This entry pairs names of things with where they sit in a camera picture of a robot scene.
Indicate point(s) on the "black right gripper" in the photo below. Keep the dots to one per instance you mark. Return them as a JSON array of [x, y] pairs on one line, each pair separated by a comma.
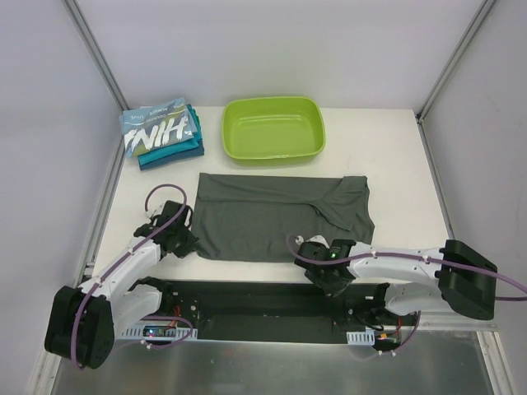
[[325, 282]]

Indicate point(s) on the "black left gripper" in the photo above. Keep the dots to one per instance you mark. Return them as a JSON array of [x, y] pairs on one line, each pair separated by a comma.
[[181, 240]]

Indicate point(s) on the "dark grey t-shirt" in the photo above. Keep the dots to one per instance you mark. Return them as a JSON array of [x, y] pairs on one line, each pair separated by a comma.
[[242, 222]]

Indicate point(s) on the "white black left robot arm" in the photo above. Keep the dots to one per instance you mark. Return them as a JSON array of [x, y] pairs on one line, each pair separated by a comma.
[[85, 320]]

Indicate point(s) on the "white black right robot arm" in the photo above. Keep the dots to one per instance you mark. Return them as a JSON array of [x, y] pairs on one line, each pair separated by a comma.
[[454, 276]]

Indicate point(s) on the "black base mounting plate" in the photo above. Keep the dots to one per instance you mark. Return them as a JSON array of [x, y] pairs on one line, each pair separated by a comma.
[[290, 313]]

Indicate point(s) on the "teal folded t-shirt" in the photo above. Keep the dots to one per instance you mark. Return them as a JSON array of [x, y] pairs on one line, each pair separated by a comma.
[[180, 151]]

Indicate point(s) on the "light blue printed folded t-shirt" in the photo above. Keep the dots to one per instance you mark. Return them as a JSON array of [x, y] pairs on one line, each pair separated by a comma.
[[149, 129]]

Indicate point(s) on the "lime green plastic tub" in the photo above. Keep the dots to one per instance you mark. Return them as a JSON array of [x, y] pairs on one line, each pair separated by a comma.
[[273, 128]]

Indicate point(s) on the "right white slotted cable duct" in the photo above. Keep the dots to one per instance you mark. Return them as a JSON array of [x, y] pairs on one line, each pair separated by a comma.
[[364, 338]]

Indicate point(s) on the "white slotted cable duct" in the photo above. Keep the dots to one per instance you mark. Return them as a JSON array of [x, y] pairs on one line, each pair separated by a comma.
[[156, 332], [364, 338]]

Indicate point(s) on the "left white slotted cable duct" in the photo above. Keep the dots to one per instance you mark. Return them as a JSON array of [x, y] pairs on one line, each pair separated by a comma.
[[156, 332]]

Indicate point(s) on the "right aluminium frame post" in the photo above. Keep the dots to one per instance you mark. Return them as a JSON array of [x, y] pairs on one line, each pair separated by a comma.
[[465, 41]]

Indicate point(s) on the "aluminium frame post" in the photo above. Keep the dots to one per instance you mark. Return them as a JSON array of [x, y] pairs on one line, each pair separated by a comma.
[[84, 30], [465, 41]]

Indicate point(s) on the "left aluminium frame post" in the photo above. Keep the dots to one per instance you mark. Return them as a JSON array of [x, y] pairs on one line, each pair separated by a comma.
[[84, 30]]

